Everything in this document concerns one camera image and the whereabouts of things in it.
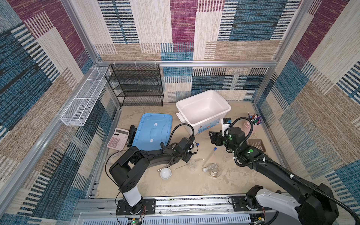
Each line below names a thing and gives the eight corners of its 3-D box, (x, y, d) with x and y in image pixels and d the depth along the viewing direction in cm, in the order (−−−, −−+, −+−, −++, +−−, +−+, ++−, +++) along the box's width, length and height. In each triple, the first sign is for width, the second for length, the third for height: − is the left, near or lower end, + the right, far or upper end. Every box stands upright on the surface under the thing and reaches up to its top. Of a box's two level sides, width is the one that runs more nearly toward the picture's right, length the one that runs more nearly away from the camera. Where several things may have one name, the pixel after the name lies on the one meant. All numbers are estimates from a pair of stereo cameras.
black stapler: (127, 147, 97) (125, 144, 93) (132, 128, 107) (130, 124, 103) (132, 147, 97) (130, 144, 93) (136, 128, 107) (135, 124, 103)
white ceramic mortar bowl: (160, 179, 84) (159, 178, 82) (161, 169, 88) (160, 167, 86) (171, 179, 84) (171, 178, 82) (172, 169, 88) (171, 167, 86)
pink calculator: (107, 147, 98) (104, 144, 94) (117, 131, 107) (115, 127, 103) (123, 150, 96) (121, 147, 93) (132, 133, 105) (130, 130, 101)
